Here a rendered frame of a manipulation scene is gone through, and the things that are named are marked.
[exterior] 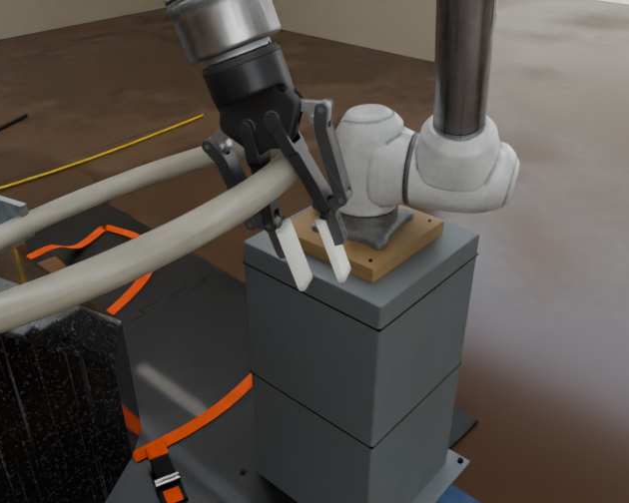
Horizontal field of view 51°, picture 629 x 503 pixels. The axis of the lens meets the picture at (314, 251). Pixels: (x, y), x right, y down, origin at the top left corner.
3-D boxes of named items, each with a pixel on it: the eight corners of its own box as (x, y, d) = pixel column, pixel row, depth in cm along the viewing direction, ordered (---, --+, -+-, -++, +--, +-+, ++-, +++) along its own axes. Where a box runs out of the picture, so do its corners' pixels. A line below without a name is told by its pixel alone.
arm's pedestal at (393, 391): (340, 387, 228) (346, 173, 186) (469, 463, 199) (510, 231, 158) (233, 476, 195) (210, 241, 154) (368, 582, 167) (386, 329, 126)
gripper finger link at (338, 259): (321, 209, 66) (328, 207, 66) (344, 270, 68) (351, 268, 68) (314, 220, 64) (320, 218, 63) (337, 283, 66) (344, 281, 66)
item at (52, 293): (-215, 358, 70) (-231, 334, 69) (122, 184, 106) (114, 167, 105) (48, 369, 40) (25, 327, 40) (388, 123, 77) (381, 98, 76)
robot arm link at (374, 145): (340, 182, 160) (341, 92, 148) (415, 192, 155) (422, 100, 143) (318, 212, 147) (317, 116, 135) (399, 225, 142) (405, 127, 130)
